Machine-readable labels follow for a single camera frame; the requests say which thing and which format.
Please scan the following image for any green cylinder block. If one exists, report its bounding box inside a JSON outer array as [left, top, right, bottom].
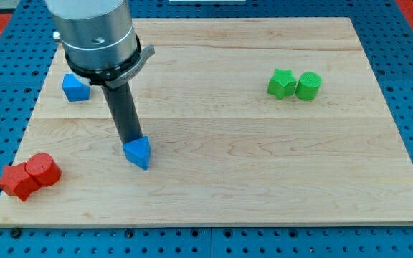
[[295, 72, 322, 101]]

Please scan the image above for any green star block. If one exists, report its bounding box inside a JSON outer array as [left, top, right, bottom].
[[267, 68, 298, 100]]

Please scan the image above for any blue pentagon block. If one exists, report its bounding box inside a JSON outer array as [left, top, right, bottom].
[[62, 73, 90, 102]]

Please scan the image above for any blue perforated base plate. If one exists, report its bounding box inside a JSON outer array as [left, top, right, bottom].
[[0, 0, 413, 257]]

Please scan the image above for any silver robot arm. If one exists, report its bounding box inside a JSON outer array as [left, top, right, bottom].
[[45, 0, 155, 144]]

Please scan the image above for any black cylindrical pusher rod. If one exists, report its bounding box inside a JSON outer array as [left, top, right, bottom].
[[102, 83, 143, 144]]

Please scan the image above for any blue triangle block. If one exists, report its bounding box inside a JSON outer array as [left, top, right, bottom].
[[123, 136, 151, 171]]

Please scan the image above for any red star block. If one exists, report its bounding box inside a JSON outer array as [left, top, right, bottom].
[[0, 162, 41, 201]]

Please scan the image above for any red cylinder block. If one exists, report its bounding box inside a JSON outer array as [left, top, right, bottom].
[[26, 153, 62, 187]]

